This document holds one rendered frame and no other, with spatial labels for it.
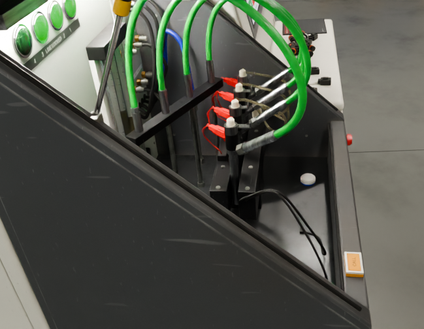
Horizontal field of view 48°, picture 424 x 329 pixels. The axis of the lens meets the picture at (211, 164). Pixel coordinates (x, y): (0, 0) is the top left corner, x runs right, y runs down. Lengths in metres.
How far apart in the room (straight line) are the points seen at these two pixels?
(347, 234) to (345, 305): 0.21
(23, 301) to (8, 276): 0.07
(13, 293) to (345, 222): 0.64
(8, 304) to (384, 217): 1.90
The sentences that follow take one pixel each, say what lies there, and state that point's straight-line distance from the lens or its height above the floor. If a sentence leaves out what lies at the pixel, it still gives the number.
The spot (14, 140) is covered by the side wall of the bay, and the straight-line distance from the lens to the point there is 0.71.
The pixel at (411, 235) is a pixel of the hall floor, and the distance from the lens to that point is 2.43.
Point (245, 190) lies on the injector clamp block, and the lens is 1.03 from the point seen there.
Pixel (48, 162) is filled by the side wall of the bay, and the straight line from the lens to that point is 0.70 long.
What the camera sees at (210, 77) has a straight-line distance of 1.21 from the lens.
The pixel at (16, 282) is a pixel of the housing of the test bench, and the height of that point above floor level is 1.00.
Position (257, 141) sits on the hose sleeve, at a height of 1.16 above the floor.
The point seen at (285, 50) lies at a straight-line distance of 0.76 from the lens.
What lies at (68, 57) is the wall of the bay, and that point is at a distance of 0.94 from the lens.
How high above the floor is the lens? 1.62
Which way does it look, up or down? 35 degrees down
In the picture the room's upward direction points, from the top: 6 degrees counter-clockwise
